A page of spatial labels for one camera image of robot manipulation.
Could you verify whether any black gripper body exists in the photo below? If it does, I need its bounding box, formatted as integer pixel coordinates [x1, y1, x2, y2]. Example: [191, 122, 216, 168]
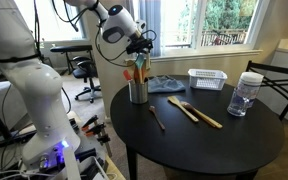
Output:
[125, 38, 146, 56]

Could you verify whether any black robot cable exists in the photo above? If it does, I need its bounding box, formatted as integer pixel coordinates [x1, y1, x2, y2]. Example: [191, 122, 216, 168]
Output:
[0, 0, 158, 116]

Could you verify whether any clear glass mug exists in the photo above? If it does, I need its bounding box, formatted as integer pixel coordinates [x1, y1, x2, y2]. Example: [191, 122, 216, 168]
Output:
[226, 87, 253, 118]

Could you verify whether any red silicone spatula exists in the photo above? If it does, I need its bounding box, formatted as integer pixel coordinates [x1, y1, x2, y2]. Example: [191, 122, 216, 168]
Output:
[122, 69, 134, 82]

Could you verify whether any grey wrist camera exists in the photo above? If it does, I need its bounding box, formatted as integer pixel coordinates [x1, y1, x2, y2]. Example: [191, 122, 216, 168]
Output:
[134, 19, 148, 34]

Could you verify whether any dark-headed wooden spoon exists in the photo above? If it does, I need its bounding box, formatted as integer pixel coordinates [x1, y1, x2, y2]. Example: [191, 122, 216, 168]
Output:
[180, 101, 224, 130]

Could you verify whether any long light wooden spatula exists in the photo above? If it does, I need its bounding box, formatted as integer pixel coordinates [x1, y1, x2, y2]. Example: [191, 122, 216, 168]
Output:
[144, 49, 152, 72]

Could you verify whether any clear plastic jar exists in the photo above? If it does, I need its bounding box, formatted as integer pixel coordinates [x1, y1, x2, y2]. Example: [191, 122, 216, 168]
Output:
[235, 71, 265, 109]

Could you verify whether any white framed window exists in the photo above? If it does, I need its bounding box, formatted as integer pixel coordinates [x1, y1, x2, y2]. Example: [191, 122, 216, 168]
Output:
[160, 0, 263, 63]

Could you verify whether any teal silicone spatula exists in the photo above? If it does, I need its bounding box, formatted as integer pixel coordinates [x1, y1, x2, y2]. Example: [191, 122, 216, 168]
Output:
[134, 53, 146, 83]

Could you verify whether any black dining chair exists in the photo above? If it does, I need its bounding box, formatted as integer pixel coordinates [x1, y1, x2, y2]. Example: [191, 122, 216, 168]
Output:
[245, 59, 288, 122]

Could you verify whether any black orange bar clamp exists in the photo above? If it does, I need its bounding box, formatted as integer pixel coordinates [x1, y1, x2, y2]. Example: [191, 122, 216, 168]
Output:
[84, 122, 107, 138]
[96, 133, 114, 158]
[81, 114, 100, 132]

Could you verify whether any black desk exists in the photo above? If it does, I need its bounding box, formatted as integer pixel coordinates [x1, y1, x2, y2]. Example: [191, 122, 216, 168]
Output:
[49, 44, 94, 73]

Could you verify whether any black office chair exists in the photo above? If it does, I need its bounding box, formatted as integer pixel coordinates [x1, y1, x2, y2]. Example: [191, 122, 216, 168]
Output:
[71, 55, 102, 104]

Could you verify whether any blue curtain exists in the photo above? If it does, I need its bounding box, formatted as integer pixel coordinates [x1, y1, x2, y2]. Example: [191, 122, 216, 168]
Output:
[130, 0, 162, 58]

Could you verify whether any silver utensil holder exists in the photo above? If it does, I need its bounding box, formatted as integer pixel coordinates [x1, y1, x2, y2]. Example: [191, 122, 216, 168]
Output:
[128, 79, 149, 105]

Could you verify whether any short light wooden spatula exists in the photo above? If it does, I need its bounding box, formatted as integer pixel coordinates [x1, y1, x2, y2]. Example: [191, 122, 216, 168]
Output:
[167, 95, 200, 123]

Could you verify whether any black table leg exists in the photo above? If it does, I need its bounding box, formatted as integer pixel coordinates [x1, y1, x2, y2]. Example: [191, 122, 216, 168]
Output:
[235, 169, 260, 180]
[125, 145, 139, 180]

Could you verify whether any blue cloth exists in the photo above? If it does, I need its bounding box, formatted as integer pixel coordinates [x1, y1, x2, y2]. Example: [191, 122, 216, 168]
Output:
[147, 75, 187, 94]

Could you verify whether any wooden deck railing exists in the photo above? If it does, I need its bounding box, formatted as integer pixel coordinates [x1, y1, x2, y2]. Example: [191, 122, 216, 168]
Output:
[199, 28, 249, 47]

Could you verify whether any white plastic basket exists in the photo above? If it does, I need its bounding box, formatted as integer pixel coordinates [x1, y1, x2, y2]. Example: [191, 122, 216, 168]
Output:
[188, 68, 228, 91]

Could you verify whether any small dark wooden spoon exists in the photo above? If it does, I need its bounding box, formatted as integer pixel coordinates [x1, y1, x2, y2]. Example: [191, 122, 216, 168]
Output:
[148, 105, 167, 131]

